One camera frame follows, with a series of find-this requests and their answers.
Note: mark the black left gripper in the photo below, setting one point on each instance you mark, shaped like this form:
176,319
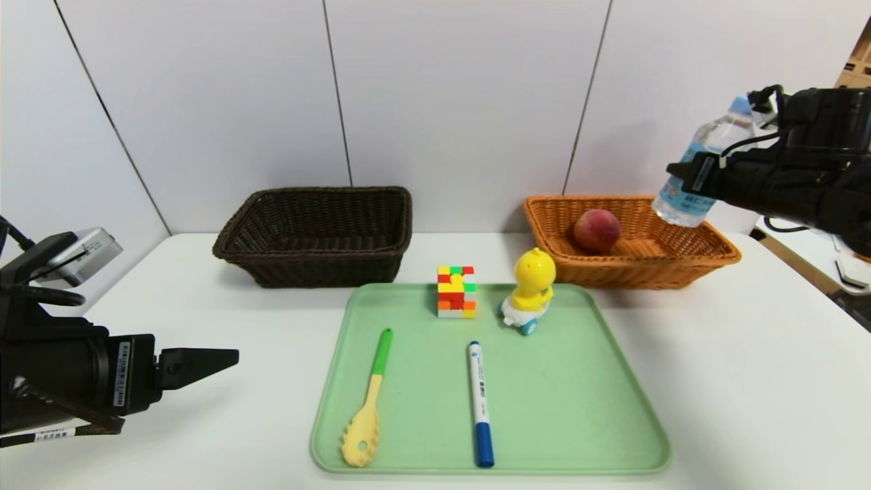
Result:
129,373

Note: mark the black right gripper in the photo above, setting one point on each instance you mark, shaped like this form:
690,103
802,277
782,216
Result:
701,175

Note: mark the clear water bottle blue cap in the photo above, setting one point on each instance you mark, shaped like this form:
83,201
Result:
714,136

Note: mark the red peach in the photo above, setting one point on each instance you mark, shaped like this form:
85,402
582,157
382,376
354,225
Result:
597,231

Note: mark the yellow duck scooter toy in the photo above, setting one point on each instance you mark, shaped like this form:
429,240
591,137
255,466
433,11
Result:
533,275

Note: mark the colourful puzzle cube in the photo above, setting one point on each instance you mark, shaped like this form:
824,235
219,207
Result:
456,294

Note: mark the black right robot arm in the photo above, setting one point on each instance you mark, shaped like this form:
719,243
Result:
810,184

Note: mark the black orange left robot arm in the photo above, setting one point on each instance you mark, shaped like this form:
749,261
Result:
54,367

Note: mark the orange wicker basket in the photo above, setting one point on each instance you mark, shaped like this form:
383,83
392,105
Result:
680,262

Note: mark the dark brown wicker basket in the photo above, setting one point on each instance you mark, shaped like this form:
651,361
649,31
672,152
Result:
306,269

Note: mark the white side table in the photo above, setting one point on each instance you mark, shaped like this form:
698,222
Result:
796,248

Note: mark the black and white flat item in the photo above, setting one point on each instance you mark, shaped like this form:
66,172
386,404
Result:
854,272

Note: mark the wooden cabinet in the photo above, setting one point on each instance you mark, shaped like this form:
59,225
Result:
859,61

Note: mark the light green plastic tray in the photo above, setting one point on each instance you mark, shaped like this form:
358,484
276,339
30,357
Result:
544,408

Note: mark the white marker blue cap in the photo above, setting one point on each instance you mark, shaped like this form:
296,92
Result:
479,395

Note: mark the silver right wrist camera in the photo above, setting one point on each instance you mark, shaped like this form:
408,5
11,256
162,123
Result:
763,109

